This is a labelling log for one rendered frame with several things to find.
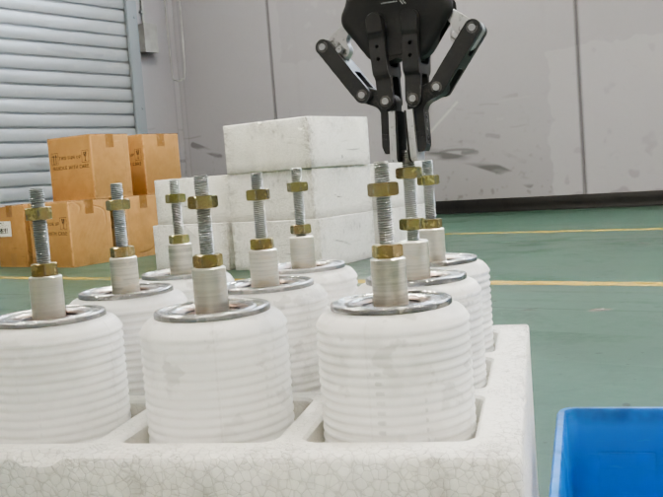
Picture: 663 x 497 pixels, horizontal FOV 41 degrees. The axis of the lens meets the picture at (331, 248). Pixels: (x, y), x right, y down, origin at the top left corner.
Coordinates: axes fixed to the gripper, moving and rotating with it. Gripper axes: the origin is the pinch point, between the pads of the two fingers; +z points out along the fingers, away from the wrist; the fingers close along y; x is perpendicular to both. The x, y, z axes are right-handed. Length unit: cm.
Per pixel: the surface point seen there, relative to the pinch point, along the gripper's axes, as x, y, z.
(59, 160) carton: -287, 255, -13
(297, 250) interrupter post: -8.8, 13.4, 9.0
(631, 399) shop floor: -61, -11, 36
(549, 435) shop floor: -43, -3, 36
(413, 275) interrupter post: 1.1, -0.2, 10.3
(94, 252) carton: -279, 235, 31
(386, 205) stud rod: 12.1, -2.0, 4.6
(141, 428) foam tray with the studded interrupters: 15.6, 14.7, 18.0
